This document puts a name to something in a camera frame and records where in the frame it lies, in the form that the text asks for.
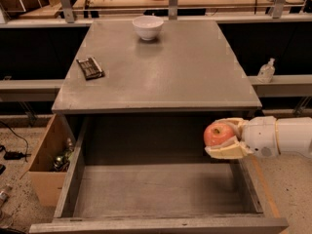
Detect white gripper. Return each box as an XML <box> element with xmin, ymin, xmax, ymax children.
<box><xmin>205</xmin><ymin>116</ymin><xmax>279</xmax><ymax>159</ymax></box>

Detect red apple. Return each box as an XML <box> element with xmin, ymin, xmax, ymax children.
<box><xmin>204</xmin><ymin>122</ymin><xmax>235</xmax><ymax>146</ymax></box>

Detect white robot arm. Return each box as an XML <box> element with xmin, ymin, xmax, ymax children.
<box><xmin>204</xmin><ymin>116</ymin><xmax>312</xmax><ymax>159</ymax></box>

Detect open grey top drawer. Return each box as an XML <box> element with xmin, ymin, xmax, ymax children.
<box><xmin>30</xmin><ymin>114</ymin><xmax>288</xmax><ymax>234</ymax></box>

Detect grey metal cabinet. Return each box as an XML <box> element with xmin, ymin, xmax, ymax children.
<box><xmin>51</xmin><ymin>19</ymin><xmax>262</xmax><ymax>144</ymax></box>

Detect white ceramic bowl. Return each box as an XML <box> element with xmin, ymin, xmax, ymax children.
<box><xmin>133</xmin><ymin>16</ymin><xmax>164</xmax><ymax>41</ymax></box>

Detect dark snack bar packet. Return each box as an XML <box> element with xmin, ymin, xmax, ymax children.
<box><xmin>76</xmin><ymin>58</ymin><xmax>105</xmax><ymax>80</ymax></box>

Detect items inside cardboard box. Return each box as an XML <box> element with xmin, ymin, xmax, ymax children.
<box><xmin>53</xmin><ymin>138</ymin><xmax>74</xmax><ymax>172</ymax></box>

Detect cardboard box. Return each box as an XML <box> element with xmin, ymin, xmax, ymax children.
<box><xmin>25</xmin><ymin>114</ymin><xmax>75</xmax><ymax>207</ymax></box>

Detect plastic bottle on floor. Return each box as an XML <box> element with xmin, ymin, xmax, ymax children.
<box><xmin>0</xmin><ymin>184</ymin><xmax>13</xmax><ymax>208</ymax></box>

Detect metal railing frame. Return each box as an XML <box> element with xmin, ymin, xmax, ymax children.
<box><xmin>1</xmin><ymin>0</ymin><xmax>312</xmax><ymax>24</ymax></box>

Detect black power adapter with cable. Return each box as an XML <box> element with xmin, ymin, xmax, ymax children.
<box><xmin>0</xmin><ymin>121</ymin><xmax>30</xmax><ymax>162</ymax></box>

